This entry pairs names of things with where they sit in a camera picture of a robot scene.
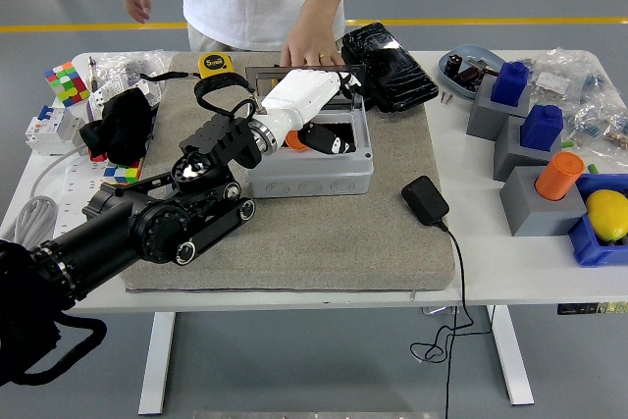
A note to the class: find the grey plastic junction box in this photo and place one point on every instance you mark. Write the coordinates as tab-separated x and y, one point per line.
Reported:
314	178

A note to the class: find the clear bag of components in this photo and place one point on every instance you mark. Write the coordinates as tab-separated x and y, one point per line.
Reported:
564	70
603	120

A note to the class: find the black power adapter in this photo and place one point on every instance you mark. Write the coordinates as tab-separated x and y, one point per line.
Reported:
424	200

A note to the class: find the clear plastic bag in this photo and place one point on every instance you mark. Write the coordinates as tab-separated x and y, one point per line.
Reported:
122	63

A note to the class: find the grey block holder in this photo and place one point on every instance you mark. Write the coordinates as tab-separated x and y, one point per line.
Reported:
510	154
483	115
535	213

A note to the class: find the blue plastic bin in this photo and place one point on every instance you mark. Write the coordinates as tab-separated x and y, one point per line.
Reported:
584	242

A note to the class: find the large colourful puzzle cube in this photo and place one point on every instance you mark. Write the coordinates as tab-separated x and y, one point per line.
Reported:
66	85

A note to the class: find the white table leg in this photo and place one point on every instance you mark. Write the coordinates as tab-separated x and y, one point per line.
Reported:
512	360
157	365

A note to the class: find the grey-brown mat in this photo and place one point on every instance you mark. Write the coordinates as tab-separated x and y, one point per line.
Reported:
319	242

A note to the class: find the brown capacitor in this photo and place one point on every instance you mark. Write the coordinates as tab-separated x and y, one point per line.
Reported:
468	74

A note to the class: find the orange cylinder battery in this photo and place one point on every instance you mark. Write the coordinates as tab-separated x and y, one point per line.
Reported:
557	178
294	141

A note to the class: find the blue block battery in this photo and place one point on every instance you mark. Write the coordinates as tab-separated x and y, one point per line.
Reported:
539	127
510	85

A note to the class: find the blue-grey tray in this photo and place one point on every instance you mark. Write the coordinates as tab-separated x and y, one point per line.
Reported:
471	52

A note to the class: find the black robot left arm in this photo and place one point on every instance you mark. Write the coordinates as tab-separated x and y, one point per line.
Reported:
122	227

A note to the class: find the yellow lemon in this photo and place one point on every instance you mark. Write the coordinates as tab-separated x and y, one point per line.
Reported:
608	215

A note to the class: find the black cracked case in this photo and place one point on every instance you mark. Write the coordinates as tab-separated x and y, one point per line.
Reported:
392	66

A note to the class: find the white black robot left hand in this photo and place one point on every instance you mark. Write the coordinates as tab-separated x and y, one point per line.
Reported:
304	95

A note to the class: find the person's left hand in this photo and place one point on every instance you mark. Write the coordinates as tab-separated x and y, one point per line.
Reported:
309	43

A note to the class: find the silver pen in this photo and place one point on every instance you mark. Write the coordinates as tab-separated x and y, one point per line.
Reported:
91	73

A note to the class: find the transparent hinged box lid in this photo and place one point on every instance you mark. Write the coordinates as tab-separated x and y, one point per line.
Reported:
251	80

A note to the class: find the small colourful puzzle cube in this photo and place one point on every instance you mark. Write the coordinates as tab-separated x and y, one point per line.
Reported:
122	174

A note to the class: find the white purple card pack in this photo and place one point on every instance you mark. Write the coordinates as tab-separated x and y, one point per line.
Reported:
105	95

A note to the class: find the white power strip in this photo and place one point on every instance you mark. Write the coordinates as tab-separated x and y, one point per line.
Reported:
73	183

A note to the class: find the black table control panel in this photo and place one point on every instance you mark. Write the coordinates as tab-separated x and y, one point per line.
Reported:
579	309

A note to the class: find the small red block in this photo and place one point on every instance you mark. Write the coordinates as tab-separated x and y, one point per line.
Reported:
99	156

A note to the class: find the white circuit breaker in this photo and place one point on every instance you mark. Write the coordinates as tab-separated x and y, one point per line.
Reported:
49	132

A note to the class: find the black capacitor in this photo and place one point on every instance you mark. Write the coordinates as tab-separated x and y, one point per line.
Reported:
452	65

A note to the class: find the black cloth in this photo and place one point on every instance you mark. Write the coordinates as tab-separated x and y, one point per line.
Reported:
120	124

